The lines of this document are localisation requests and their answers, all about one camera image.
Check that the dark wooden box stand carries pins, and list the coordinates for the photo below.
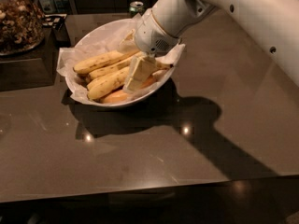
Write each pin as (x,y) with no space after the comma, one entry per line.
(34,68)

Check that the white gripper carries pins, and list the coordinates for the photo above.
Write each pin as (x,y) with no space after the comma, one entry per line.
(151,36)

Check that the glass jar of nuts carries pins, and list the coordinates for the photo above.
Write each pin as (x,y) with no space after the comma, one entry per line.
(20,27)

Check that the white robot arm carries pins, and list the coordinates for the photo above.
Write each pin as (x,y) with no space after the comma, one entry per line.
(272,24)

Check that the orange fruit in bowl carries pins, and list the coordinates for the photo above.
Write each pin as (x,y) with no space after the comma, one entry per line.
(120,95)

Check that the green soda can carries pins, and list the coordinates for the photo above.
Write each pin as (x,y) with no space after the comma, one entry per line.
(136,7)

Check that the white paper liner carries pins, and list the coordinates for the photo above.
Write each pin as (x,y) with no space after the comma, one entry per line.
(102,34)

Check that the checkered coaster stack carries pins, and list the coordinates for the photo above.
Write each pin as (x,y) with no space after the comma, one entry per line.
(54,21)

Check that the yellow banana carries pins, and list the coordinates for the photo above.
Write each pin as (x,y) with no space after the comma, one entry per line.
(108,69)
(99,88)
(105,59)

